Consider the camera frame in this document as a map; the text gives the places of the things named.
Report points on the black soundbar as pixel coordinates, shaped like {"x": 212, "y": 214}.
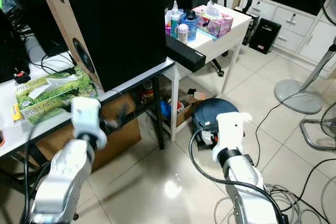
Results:
{"x": 186, "y": 53}

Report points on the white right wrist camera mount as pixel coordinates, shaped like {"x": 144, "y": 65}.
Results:
{"x": 228, "y": 132}

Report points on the grey standing fan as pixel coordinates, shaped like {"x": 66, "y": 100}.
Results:
{"x": 299, "y": 95}

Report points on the small red black plug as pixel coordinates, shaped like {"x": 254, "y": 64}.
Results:
{"x": 22, "y": 77}

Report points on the black computer monitor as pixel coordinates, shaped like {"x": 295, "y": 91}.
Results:
{"x": 13, "y": 45}

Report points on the white desk with black legs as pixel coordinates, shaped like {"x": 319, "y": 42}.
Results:
{"x": 16, "y": 135}

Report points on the small yellow tube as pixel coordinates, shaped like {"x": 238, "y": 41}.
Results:
{"x": 16, "y": 113}

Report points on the small open cardboard box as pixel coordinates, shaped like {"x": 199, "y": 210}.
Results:
{"x": 181, "y": 107}

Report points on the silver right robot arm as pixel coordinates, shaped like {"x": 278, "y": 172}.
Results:
{"x": 249, "y": 187}

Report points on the small white side table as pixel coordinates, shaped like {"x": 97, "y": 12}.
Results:
{"x": 220, "y": 43}

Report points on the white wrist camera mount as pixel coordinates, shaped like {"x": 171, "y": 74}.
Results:
{"x": 86, "y": 119}
{"x": 228, "y": 132}

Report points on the tall black wood-sided speaker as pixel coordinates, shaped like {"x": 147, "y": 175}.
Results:
{"x": 115, "y": 24}

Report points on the small pink white bottle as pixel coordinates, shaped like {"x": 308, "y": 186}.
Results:
{"x": 182, "y": 33}

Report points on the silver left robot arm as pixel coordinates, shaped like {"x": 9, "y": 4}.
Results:
{"x": 58, "y": 184}

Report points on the white bin with blue lid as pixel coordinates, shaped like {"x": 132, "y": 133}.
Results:
{"x": 215, "y": 109}

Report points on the red can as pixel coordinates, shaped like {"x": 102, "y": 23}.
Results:
{"x": 146, "y": 93}

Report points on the pink floral tissue box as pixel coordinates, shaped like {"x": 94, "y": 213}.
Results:
{"x": 215, "y": 23}

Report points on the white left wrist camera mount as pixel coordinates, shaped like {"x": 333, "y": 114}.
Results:
{"x": 86, "y": 119}

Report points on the large brown cardboard box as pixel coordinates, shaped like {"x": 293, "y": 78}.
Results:
{"x": 110, "y": 140}

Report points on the white drawer cabinet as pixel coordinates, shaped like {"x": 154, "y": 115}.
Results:
{"x": 302, "y": 32}

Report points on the green Premier tissue box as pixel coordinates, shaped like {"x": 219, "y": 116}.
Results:
{"x": 52, "y": 98}

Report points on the white nozzle bottle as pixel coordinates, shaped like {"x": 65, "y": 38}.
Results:
{"x": 174, "y": 20}

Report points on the orange and black tool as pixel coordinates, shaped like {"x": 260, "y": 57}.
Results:
{"x": 1, "y": 138}

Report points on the blue mesh basket cup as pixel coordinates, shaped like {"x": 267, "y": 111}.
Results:
{"x": 189, "y": 27}

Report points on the chrome chair frame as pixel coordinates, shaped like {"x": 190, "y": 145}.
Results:
{"x": 317, "y": 132}

